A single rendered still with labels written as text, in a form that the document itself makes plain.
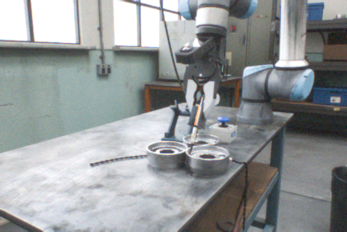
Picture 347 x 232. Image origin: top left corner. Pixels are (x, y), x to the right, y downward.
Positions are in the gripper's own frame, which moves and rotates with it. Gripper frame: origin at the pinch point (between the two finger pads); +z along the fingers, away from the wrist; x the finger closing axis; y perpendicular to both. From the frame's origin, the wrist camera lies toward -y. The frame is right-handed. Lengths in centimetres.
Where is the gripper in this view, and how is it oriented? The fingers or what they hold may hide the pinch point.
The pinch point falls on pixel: (198, 112)
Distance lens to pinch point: 69.4
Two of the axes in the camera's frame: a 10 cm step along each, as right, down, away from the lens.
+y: 5.3, -0.4, 8.5
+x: -8.4, -1.3, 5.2
